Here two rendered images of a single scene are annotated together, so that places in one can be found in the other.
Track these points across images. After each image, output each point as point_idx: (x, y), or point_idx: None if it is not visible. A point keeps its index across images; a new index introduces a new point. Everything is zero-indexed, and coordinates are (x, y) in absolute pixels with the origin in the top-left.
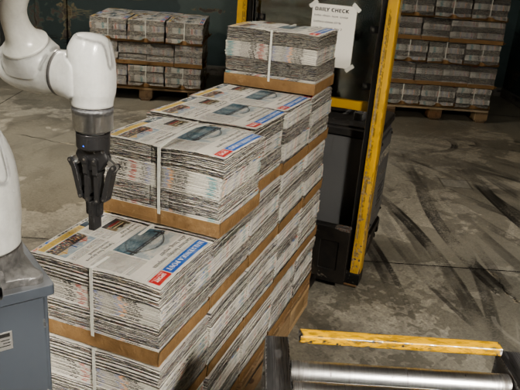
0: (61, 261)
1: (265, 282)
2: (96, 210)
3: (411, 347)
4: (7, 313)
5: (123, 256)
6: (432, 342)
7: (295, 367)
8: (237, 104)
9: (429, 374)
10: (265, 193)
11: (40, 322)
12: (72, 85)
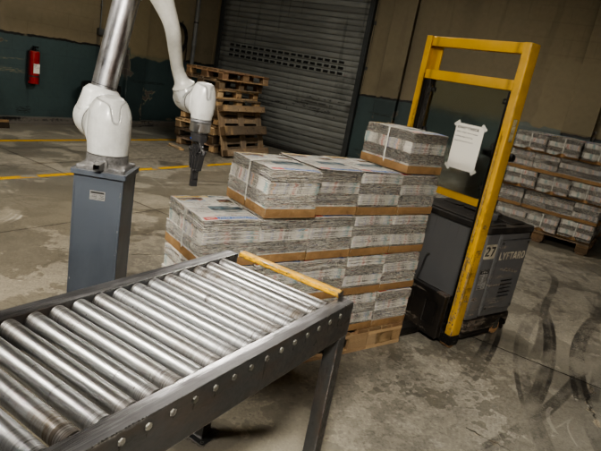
0: (178, 202)
1: (330, 285)
2: (193, 175)
3: (291, 275)
4: (105, 182)
5: (207, 208)
6: (303, 276)
7: (222, 260)
8: (340, 163)
9: (283, 285)
10: (331, 217)
11: (118, 194)
12: (190, 105)
